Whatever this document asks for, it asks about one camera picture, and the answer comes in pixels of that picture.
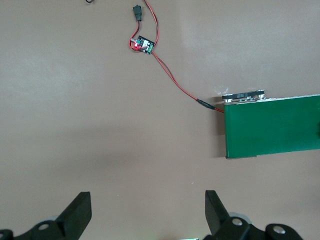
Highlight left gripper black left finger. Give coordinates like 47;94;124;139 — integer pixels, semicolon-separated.
0;191;92;240

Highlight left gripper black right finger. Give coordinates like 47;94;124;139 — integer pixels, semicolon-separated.
203;190;303;240

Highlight green belt conveyor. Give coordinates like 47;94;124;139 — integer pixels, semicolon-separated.
221;89;320;160

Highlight small controller circuit board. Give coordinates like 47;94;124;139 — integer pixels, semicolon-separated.
130;35;155;55

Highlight red and black wire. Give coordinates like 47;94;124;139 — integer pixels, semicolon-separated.
127;0;226;115

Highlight black inline switch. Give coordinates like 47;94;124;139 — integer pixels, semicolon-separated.
131;4;144;22

